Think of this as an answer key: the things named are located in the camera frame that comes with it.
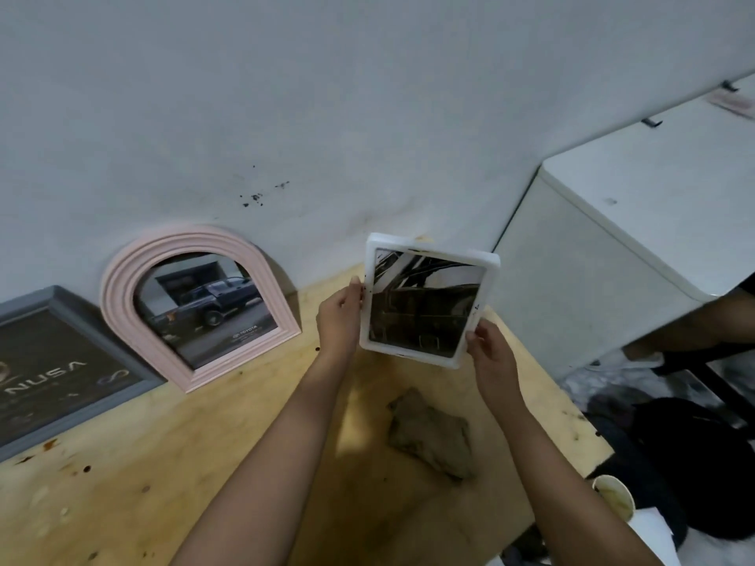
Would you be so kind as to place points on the brown cleaning rag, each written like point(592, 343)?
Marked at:
point(433, 433)

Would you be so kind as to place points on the black stool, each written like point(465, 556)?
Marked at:
point(713, 377)

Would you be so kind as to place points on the black freezer hinge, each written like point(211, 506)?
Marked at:
point(730, 85)
point(652, 121)

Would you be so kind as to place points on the white rectangular picture frame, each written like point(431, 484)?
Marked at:
point(422, 303)

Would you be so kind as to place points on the person's left thumb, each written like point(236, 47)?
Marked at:
point(357, 290)

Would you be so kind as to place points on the person's right forearm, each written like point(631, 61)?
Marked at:
point(560, 489)

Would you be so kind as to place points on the black bag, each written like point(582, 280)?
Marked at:
point(690, 459)

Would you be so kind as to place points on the pink arched picture frame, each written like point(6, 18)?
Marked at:
point(197, 309)

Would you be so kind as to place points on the person's right thumb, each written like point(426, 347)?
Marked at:
point(475, 347)

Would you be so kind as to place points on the white chest freezer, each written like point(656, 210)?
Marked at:
point(625, 229)

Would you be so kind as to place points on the grey rectangular picture frame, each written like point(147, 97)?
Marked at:
point(56, 371)

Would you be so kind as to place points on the person's left forearm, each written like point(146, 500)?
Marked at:
point(268, 465)

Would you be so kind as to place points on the person's right hand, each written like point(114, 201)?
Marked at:
point(496, 362)

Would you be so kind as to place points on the person's left hand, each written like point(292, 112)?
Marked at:
point(337, 325)

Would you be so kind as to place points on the white paper sheet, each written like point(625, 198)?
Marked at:
point(653, 539)

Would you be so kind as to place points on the pink flat item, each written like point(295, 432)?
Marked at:
point(731, 104)

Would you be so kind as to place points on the white paper cup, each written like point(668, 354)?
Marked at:
point(613, 495)

